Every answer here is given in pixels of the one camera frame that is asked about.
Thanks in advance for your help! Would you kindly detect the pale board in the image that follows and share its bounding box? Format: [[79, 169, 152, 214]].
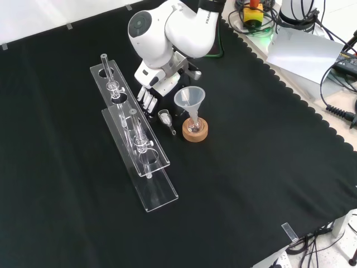
[[266, 23, 346, 85]]

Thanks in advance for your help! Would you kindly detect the green cable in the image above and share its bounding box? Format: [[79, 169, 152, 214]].
[[205, 15, 225, 59]]

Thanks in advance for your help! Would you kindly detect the black bench cloth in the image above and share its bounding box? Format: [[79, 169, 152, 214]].
[[0, 0, 357, 268]]

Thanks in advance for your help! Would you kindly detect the white power strip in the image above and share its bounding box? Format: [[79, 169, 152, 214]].
[[266, 250, 291, 268]]

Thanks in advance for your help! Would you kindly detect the black power adapter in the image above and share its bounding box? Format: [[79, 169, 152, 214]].
[[334, 51, 357, 75]]

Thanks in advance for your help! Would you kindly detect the clear tape strip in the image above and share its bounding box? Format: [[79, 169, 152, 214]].
[[281, 222, 299, 243]]

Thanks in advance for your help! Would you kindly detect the black cable with ribbed plug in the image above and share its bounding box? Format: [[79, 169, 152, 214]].
[[320, 61, 357, 129]]

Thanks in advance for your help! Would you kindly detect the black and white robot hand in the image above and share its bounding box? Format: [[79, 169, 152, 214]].
[[134, 61, 193, 121]]

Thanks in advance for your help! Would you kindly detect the cork ring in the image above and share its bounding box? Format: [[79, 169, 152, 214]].
[[182, 117, 209, 143]]

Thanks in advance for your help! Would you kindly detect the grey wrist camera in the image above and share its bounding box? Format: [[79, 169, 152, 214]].
[[186, 64, 202, 81]]

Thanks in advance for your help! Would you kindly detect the yellow stop button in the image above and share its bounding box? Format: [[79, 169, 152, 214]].
[[242, 0, 264, 29]]

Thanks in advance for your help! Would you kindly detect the round-bottom glass flask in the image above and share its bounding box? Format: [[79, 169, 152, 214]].
[[186, 116, 203, 133]]

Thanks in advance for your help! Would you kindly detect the translucent plastic funnel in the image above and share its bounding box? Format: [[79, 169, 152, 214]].
[[173, 87, 206, 125]]

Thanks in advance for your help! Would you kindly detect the clear acrylic funnel stand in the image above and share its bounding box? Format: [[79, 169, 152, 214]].
[[89, 52, 180, 214]]

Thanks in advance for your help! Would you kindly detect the clear glass weighing funnel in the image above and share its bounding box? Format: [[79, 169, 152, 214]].
[[157, 109, 177, 137]]

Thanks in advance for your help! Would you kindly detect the white table leg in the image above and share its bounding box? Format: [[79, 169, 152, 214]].
[[331, 209, 355, 238]]

